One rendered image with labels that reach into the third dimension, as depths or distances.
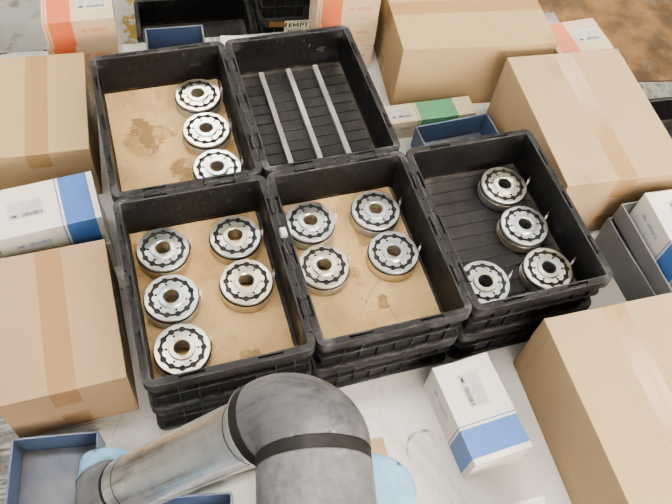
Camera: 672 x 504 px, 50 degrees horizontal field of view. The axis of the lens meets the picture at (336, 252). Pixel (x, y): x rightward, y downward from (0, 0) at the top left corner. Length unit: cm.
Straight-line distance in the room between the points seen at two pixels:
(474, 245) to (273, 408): 91
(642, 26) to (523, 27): 180
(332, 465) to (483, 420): 76
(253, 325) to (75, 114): 64
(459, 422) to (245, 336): 43
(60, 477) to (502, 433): 82
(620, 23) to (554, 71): 184
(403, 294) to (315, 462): 80
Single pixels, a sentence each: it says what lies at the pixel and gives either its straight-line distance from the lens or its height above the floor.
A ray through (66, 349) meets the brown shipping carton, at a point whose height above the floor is 86.
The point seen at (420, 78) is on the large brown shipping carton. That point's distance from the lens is 188.
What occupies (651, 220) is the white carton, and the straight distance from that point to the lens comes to 169.
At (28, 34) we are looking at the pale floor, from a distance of 328.
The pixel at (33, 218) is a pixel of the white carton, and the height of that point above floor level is 88.
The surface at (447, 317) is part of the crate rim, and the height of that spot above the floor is 93.
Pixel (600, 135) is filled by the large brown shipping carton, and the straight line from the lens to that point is 176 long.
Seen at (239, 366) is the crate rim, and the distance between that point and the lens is 124.
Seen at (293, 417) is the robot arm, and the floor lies 141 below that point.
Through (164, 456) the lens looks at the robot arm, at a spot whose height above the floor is 122.
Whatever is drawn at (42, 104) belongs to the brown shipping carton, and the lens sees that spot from 174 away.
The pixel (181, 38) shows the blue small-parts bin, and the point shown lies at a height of 73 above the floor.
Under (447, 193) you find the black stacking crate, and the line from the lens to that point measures 162.
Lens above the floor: 206
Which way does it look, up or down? 57 degrees down
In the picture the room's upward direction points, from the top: 10 degrees clockwise
